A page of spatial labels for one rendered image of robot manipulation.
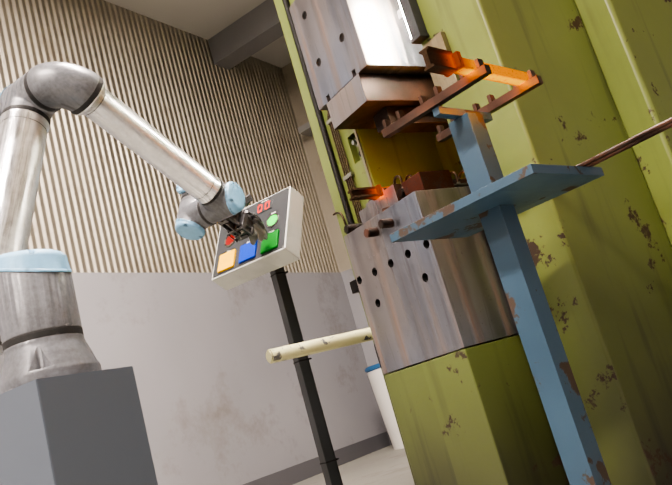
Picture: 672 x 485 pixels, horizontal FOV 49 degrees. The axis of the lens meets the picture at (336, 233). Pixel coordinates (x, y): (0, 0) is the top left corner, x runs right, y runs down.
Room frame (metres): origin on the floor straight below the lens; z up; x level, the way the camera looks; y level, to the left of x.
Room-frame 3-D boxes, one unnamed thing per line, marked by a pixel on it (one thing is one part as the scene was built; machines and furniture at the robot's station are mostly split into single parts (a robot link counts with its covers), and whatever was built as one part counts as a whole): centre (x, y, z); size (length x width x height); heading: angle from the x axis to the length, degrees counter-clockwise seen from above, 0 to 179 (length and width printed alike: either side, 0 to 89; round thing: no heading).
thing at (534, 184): (1.66, -0.37, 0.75); 0.40 x 0.30 x 0.02; 46
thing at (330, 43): (2.29, -0.34, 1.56); 0.42 x 0.39 x 0.40; 126
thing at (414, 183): (2.10, -0.30, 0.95); 0.12 x 0.09 x 0.07; 126
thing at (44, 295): (1.44, 0.62, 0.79); 0.17 x 0.15 x 0.18; 60
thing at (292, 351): (2.44, 0.13, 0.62); 0.44 x 0.05 x 0.05; 126
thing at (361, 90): (2.33, -0.32, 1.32); 0.42 x 0.20 x 0.10; 126
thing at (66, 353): (1.43, 0.61, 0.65); 0.19 x 0.19 x 0.10
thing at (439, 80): (2.03, -0.43, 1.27); 0.09 x 0.02 x 0.17; 36
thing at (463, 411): (2.29, -0.36, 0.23); 0.56 x 0.38 x 0.47; 126
